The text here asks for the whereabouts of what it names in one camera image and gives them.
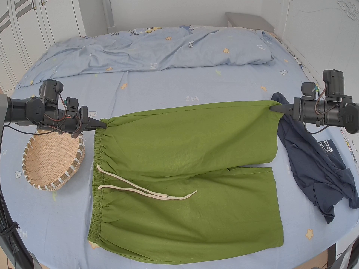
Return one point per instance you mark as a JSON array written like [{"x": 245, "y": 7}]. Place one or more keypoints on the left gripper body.
[{"x": 70, "y": 122}]

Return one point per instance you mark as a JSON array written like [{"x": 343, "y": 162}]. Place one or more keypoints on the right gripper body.
[{"x": 308, "y": 111}]

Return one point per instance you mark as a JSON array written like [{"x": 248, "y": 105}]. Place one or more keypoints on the green shorts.
[{"x": 182, "y": 178}]

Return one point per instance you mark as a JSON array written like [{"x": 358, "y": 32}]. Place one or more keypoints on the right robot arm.
[{"x": 349, "y": 118}]

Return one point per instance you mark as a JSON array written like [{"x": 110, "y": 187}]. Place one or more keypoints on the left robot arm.
[{"x": 28, "y": 111}]

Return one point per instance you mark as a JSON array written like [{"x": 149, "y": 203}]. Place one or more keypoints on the round woven basket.
[{"x": 50, "y": 161}]

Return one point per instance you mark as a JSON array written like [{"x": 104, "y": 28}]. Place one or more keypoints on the dark blue garment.
[{"x": 308, "y": 161}]

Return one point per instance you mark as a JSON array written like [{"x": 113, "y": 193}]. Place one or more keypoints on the bed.
[{"x": 196, "y": 88}]

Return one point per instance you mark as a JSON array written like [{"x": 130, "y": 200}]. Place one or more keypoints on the white wardrobe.
[{"x": 22, "y": 24}]

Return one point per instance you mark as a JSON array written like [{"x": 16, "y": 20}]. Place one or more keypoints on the grey bedside table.
[{"x": 246, "y": 20}]

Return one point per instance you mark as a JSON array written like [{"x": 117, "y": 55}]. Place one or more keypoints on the pale blue quilt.
[{"x": 168, "y": 52}]

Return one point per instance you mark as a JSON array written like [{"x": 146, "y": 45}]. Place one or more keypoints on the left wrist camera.
[{"x": 72, "y": 103}]

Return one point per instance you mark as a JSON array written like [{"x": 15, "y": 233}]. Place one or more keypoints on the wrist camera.
[
  {"x": 308, "y": 90},
  {"x": 72, "y": 103}
]

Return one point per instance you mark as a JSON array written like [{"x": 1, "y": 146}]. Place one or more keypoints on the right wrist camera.
[{"x": 308, "y": 90}]

